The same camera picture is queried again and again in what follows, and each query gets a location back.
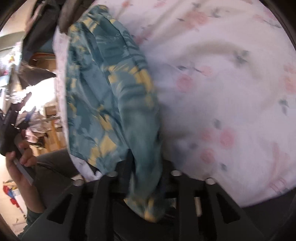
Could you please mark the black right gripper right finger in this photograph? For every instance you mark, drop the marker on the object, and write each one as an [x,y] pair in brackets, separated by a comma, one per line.
[204,210]

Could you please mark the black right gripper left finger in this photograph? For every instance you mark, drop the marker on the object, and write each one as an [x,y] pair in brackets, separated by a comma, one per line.
[85,211]

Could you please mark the teal yellow floral pants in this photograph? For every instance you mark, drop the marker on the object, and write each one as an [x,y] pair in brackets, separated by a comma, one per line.
[112,108]

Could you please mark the white floral bed sheet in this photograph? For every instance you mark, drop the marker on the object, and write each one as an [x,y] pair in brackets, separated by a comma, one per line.
[225,77]

